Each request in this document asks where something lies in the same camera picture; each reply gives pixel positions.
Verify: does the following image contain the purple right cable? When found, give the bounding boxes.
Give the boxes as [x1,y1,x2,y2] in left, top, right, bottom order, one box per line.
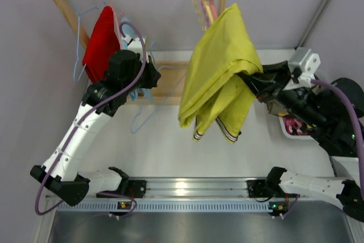
[270,79,364,220]

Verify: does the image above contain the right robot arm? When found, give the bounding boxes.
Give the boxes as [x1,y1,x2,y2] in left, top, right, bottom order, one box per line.
[238,61,363,222]

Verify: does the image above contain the red trousers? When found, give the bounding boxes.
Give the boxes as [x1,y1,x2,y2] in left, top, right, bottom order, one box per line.
[82,6,120,83]

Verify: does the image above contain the aluminium rail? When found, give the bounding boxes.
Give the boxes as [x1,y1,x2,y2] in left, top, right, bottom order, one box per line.
[45,176,336,198]

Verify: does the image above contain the light blue trousers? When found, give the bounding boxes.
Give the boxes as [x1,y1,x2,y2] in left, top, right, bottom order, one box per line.
[119,16,153,102]

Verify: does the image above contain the white laundry basket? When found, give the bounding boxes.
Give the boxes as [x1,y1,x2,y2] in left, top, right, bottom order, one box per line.
[279,117,311,141]

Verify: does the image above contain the yellow plastic hanger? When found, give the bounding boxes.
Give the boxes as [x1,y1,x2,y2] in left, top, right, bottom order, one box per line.
[191,0,214,32]

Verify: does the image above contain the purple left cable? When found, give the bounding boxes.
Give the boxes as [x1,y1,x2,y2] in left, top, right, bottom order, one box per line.
[34,22,148,217]

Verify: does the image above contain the grey cable duct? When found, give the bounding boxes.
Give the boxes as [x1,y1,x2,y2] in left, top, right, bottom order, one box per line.
[57,200,285,213]

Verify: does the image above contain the camouflage trousers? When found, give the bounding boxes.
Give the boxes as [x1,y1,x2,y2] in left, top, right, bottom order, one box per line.
[267,100,287,117]

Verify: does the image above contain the purple cable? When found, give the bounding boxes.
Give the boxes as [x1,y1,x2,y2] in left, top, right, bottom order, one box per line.
[270,79,364,220]
[34,22,148,217]

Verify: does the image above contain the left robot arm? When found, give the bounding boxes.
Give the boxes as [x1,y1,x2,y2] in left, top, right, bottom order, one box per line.
[30,50,161,206]

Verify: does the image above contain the yellow-green trousers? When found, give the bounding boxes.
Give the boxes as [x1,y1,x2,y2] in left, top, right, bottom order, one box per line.
[178,3,263,143]

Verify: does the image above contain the light blue wire hanger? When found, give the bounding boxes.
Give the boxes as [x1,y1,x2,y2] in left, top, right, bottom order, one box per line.
[68,0,106,82]

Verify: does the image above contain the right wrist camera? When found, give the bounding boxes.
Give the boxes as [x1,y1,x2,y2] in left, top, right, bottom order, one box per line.
[284,47,321,90]

